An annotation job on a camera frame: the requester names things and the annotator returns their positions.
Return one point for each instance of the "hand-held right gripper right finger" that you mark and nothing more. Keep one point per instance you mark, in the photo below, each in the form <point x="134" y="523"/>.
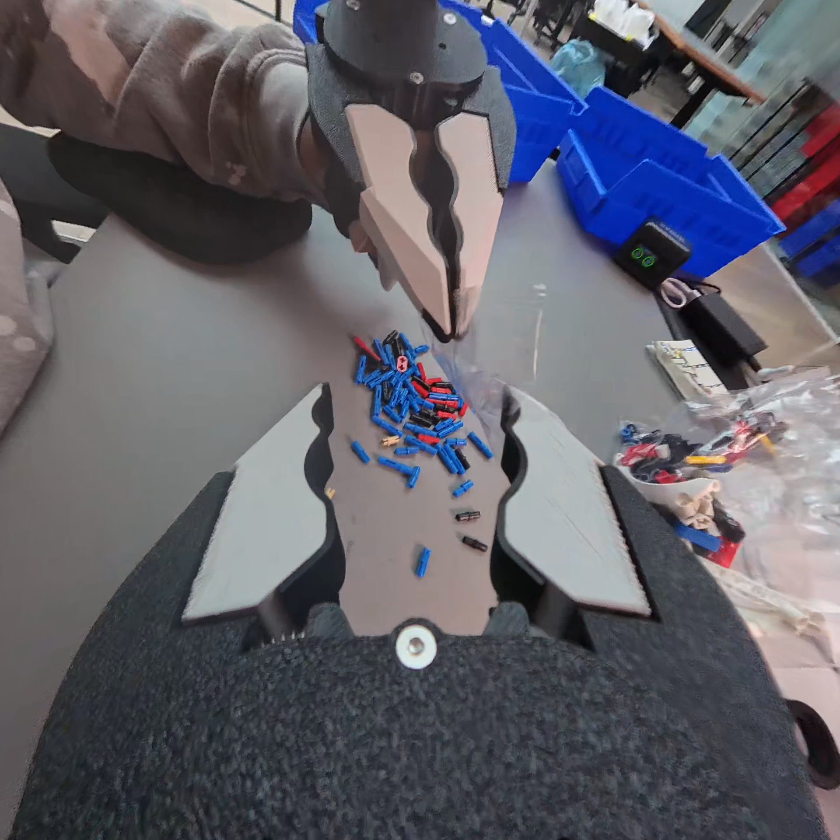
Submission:
<point x="571" y="525"/>

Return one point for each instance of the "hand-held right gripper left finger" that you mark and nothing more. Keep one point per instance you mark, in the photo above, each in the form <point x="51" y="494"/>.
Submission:
<point x="262" y="512"/>

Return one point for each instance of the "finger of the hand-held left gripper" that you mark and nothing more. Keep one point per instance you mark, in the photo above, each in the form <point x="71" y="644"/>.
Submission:
<point x="476" y="197"/>
<point x="394" y="210"/>

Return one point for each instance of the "clear plastic bag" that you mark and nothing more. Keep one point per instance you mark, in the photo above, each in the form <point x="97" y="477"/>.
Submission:
<point x="489" y="377"/>

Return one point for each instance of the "pile of small toy pins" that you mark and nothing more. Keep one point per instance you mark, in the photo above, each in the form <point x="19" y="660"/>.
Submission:
<point x="413" y="407"/>

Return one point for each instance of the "person's left forearm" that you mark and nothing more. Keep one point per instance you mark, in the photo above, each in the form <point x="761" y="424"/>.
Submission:
<point x="164" y="85"/>

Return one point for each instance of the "grey desk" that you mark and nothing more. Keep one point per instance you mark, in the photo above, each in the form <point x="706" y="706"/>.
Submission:
<point x="164" y="367"/>

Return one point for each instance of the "person's left hand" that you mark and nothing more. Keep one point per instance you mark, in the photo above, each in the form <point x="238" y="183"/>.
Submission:
<point x="362" y="243"/>

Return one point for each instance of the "blue plastic bin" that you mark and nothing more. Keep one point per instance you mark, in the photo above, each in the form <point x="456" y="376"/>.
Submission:
<point x="663" y="177"/>
<point x="512" y="72"/>

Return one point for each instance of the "plastic bag of building pieces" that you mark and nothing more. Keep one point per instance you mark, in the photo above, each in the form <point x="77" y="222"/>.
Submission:
<point x="728" y="472"/>

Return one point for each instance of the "teal plastic bag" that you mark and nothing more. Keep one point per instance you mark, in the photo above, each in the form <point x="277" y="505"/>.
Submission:
<point x="577" y="60"/>

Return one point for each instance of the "black device with green display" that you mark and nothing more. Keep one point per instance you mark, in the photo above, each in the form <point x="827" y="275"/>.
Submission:
<point x="651" y="254"/>

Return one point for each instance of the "printed instruction booklet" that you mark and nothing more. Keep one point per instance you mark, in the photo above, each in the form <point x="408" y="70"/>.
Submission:
<point x="689" y="371"/>

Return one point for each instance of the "black chair armrest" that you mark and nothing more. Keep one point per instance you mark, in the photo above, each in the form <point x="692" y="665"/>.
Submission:
<point x="177" y="210"/>

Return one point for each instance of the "black power adapter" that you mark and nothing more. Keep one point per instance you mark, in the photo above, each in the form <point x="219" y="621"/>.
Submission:
<point x="722" y="321"/>

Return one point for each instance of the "wooden table with black legs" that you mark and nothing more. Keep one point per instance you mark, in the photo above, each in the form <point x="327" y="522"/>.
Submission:
<point x="709" y="52"/>

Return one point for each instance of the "person's torso in mottled sweatshirt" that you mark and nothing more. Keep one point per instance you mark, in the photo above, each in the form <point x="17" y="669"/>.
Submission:
<point x="19" y="308"/>

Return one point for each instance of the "red storage shelves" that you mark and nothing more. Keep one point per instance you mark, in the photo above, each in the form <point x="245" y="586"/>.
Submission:
<point x="814" y="170"/>

